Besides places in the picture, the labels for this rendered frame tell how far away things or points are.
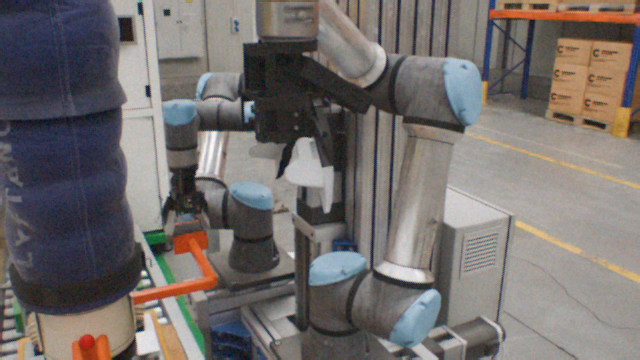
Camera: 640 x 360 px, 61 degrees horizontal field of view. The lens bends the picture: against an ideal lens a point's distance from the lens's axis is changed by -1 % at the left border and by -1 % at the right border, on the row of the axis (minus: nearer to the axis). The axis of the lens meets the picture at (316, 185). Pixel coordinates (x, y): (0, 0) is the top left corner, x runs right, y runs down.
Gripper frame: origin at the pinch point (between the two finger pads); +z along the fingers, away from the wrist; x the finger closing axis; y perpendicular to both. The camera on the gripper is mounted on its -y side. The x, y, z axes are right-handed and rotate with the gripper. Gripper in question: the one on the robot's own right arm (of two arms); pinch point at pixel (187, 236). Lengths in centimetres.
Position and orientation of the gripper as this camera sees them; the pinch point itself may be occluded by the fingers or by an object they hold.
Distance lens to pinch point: 144.2
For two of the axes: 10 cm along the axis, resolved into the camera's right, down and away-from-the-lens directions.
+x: 9.0, -1.4, 4.1
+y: 4.3, 2.9, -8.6
